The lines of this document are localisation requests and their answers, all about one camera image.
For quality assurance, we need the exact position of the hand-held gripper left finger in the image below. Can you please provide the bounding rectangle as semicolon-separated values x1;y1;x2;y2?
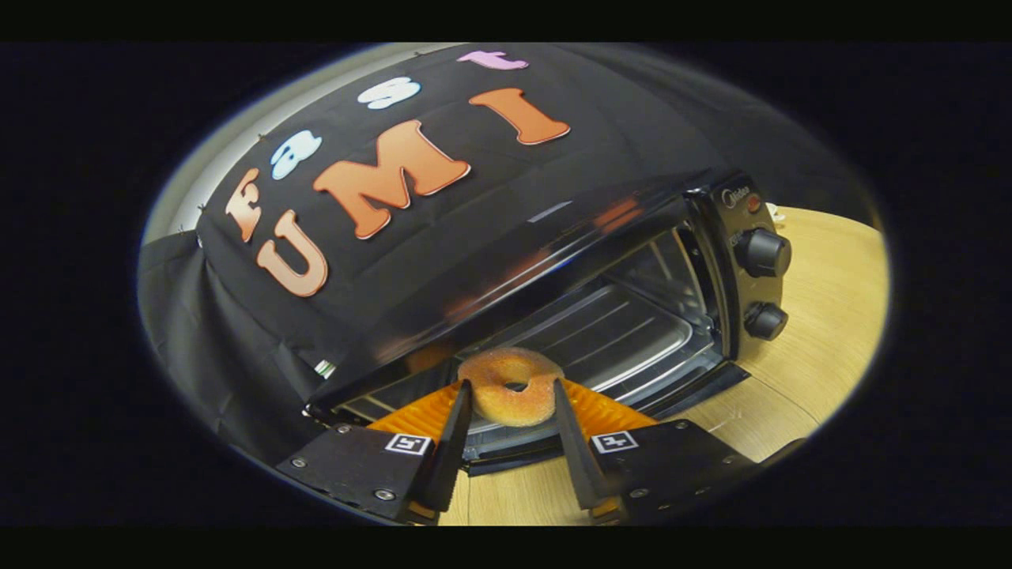
274;379;475;526

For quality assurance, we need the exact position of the black toaster oven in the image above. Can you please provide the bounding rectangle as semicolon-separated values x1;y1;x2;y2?
304;170;794;475

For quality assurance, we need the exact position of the sugared donut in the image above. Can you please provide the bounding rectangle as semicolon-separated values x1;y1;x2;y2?
457;346;567;428

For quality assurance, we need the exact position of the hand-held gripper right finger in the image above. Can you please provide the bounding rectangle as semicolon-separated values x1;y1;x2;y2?
552;377;764;526

